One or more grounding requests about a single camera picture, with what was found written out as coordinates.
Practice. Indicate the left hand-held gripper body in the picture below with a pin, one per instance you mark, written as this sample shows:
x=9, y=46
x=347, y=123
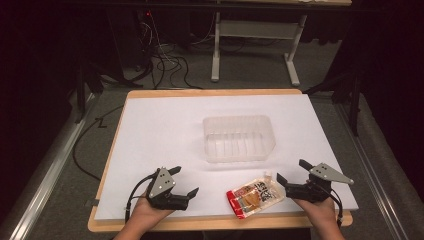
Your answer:
x=161, y=186

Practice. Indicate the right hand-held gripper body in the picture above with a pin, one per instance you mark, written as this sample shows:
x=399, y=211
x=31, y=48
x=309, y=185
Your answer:
x=315, y=190

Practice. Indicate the person's right hand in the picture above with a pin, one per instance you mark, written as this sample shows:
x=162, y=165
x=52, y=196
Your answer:
x=321, y=211

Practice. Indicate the person's left hand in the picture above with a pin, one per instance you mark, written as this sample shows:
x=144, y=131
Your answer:
x=143, y=213

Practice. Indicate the clear red snack packet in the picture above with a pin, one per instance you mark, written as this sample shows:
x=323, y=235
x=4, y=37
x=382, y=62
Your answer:
x=255, y=196

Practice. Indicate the white board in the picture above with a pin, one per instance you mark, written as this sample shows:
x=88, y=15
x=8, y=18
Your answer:
x=160, y=133

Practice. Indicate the clear plastic container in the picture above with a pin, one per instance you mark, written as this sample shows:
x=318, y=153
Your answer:
x=238, y=138

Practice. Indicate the grey tape piece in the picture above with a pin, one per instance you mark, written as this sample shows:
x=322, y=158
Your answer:
x=92, y=202

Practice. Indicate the black stand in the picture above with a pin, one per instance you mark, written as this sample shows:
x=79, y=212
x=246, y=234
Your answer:
x=88, y=80
x=350, y=90

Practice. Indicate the grey metal floor rail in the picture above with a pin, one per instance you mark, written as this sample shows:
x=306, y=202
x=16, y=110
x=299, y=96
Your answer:
x=376, y=173
x=43, y=173

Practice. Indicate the white metal desk frame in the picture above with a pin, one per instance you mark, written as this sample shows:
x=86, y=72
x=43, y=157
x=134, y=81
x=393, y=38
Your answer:
x=256, y=30

